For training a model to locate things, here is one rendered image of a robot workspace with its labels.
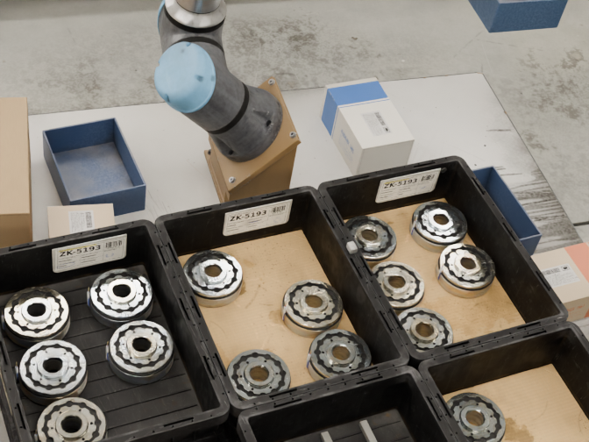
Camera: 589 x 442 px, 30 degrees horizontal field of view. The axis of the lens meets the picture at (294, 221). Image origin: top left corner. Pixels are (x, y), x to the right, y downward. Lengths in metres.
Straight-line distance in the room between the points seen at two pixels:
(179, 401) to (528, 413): 0.57
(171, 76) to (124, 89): 1.47
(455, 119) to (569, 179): 1.08
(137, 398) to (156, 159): 0.67
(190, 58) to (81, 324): 0.52
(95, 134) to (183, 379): 0.68
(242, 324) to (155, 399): 0.21
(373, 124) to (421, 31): 1.64
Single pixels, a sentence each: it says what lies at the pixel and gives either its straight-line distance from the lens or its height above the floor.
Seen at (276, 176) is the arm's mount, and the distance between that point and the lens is 2.13.
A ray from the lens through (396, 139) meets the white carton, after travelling 2.28.
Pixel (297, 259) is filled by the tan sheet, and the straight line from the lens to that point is 1.96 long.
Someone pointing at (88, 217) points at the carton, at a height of 0.77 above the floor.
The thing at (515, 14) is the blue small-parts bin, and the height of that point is 1.11.
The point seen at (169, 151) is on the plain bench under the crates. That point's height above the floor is 0.70.
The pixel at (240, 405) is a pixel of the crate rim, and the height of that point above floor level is 0.93.
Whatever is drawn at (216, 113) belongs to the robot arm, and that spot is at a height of 0.94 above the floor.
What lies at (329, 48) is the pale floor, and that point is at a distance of 3.75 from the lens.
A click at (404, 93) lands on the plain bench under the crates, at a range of 2.53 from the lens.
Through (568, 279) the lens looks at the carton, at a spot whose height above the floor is 0.77.
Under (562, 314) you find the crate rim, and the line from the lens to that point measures 1.88.
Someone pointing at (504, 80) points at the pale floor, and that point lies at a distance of 3.81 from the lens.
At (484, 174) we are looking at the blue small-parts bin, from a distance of 2.32.
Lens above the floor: 2.31
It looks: 47 degrees down
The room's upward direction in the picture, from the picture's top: 11 degrees clockwise
